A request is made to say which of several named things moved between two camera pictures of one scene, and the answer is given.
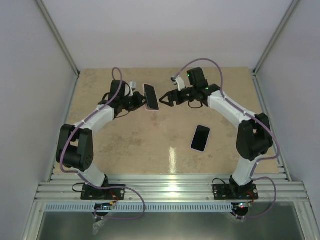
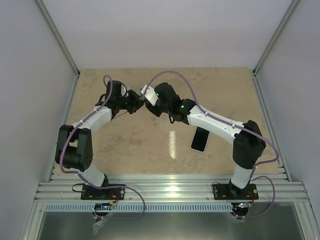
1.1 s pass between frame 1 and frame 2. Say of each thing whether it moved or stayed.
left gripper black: stayed
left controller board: stayed
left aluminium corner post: stayed
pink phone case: moved
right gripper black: moved
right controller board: stayed
